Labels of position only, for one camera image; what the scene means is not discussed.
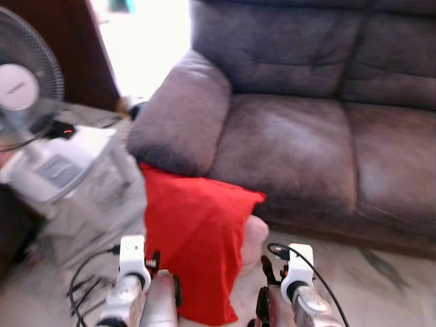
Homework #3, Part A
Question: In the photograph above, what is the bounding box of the red pillow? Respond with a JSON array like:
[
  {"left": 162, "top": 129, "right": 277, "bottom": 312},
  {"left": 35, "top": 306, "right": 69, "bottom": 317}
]
[{"left": 139, "top": 161, "right": 267, "bottom": 327}]

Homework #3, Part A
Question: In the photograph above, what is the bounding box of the grey brown fabric sofa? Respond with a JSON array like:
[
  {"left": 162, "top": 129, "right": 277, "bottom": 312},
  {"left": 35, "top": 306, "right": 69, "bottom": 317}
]
[{"left": 126, "top": 0, "right": 436, "bottom": 261}]

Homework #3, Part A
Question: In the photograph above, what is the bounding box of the beige cushion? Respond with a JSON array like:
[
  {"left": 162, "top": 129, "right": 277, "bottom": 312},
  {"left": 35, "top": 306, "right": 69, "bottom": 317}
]
[{"left": 238, "top": 214, "right": 270, "bottom": 277}]

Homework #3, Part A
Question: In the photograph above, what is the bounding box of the silver left robot leg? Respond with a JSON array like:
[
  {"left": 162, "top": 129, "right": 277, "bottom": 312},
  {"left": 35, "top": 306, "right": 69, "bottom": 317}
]
[{"left": 139, "top": 269, "right": 182, "bottom": 327}]

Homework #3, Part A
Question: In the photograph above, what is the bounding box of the dark brown wooden door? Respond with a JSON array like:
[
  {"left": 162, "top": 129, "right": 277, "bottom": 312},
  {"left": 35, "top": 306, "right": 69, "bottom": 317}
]
[{"left": 0, "top": 0, "right": 122, "bottom": 111}]

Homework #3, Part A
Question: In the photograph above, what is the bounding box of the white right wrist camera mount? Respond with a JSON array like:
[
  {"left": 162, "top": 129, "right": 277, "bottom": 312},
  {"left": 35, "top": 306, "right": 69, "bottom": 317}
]
[{"left": 280, "top": 243, "right": 316, "bottom": 288}]

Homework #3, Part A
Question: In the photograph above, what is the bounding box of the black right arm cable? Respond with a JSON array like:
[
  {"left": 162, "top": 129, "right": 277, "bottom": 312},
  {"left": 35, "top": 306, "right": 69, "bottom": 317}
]
[{"left": 267, "top": 243, "right": 350, "bottom": 327}]

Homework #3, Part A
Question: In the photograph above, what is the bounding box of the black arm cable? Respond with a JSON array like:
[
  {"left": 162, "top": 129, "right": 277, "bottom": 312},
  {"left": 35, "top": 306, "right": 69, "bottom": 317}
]
[
  {"left": 267, "top": 243, "right": 350, "bottom": 327},
  {"left": 67, "top": 245, "right": 125, "bottom": 327}
]

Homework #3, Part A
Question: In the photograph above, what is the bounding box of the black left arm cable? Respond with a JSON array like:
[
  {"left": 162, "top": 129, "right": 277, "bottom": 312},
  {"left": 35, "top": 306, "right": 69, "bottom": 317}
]
[{"left": 67, "top": 245, "right": 125, "bottom": 327}]

